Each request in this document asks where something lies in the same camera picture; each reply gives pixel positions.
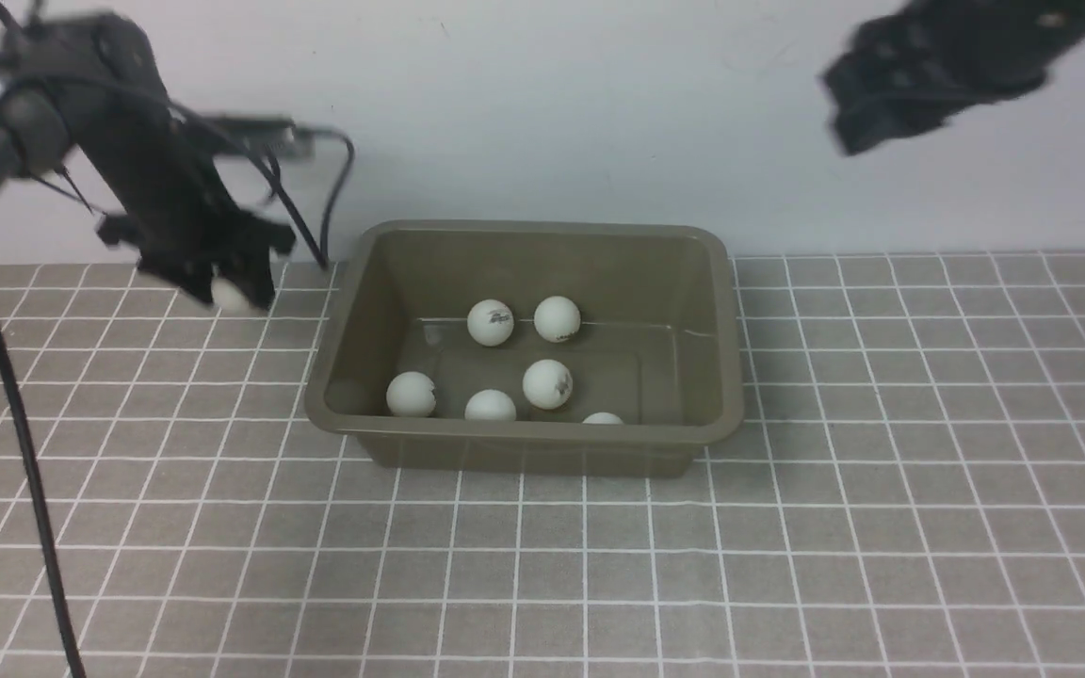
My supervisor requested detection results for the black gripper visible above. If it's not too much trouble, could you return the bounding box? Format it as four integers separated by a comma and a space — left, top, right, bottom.
95, 209, 297, 312
821, 14, 1052, 157

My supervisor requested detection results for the grey checked tablecloth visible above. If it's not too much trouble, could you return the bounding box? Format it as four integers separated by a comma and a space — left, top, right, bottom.
0, 252, 1085, 677

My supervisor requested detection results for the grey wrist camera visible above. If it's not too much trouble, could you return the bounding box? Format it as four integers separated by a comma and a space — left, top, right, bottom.
184, 116, 315, 159

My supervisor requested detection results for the white table-tennis ball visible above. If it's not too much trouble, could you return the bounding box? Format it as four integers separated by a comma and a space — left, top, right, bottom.
584, 412, 623, 426
522, 359, 574, 411
464, 389, 516, 422
210, 276, 259, 316
465, 298, 515, 347
386, 372, 438, 419
533, 296, 582, 343

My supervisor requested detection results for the black cable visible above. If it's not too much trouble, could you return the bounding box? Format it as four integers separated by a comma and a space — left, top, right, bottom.
260, 127, 356, 269
0, 0, 91, 678

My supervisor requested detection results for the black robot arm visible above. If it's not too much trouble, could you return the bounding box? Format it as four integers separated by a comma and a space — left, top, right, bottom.
821, 1, 1085, 157
0, 3, 306, 312

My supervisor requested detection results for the olive green plastic bin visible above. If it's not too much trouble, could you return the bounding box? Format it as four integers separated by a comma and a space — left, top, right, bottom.
302, 220, 745, 477

